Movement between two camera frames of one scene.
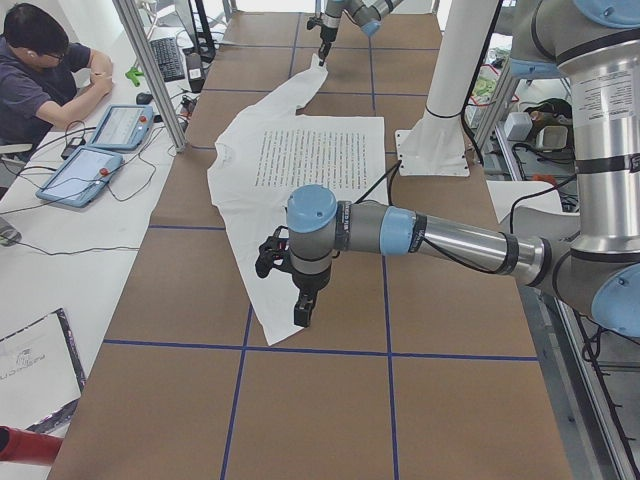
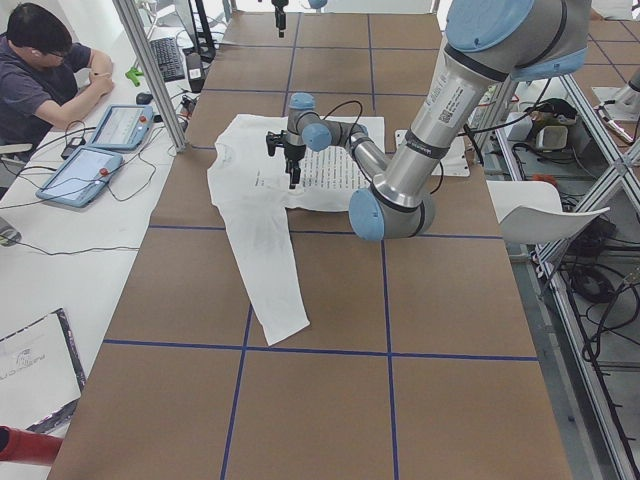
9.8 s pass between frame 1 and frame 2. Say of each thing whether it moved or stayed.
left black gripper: moved
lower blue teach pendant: stayed
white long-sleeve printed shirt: moved
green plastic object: stayed
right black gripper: moved
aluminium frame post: stayed
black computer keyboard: stayed
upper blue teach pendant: stayed
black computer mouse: stayed
